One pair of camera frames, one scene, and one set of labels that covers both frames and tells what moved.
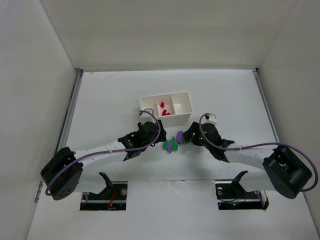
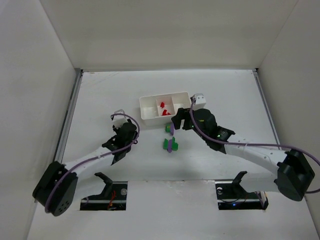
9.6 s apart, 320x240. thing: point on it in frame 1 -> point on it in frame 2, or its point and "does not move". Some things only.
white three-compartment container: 169,108 does not move
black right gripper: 191,134 -> 182,119
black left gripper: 158,132 -> 116,149
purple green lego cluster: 180,138 -> 170,128
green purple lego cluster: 170,145 does not move
